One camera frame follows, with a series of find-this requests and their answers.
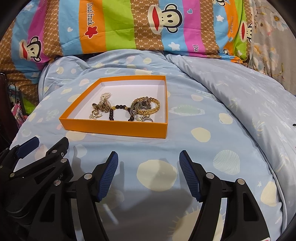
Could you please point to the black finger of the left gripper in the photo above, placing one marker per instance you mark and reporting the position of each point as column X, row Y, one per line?
column 54, row 155

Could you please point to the grey floral bedsheet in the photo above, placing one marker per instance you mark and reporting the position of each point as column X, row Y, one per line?
column 273, row 45

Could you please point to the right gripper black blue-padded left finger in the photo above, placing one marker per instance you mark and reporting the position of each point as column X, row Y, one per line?
column 78, row 203

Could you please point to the dark bedside furniture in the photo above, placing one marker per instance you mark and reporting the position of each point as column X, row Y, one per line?
column 9, row 127

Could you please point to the pink patterned bag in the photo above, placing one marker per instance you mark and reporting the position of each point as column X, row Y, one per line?
column 18, row 115

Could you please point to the orange shallow cardboard box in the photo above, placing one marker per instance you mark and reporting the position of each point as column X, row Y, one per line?
column 124, row 90

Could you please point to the gold chain bangle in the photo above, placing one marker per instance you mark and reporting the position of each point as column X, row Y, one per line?
column 155, row 104

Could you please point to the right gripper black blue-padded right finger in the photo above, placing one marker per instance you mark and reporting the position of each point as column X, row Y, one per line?
column 231, row 200

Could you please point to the small gold watch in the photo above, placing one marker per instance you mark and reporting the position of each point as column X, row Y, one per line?
column 104, row 106

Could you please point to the pearl brooch with chain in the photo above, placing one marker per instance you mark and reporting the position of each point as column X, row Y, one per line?
column 104, row 97

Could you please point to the colourful striped monkey pillow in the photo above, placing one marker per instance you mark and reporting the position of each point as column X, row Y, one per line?
column 44, row 30

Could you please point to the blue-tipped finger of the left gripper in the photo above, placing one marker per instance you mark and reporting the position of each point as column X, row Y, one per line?
column 10, row 158

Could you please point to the silver wrist watch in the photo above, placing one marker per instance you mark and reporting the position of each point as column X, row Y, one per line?
column 139, row 105

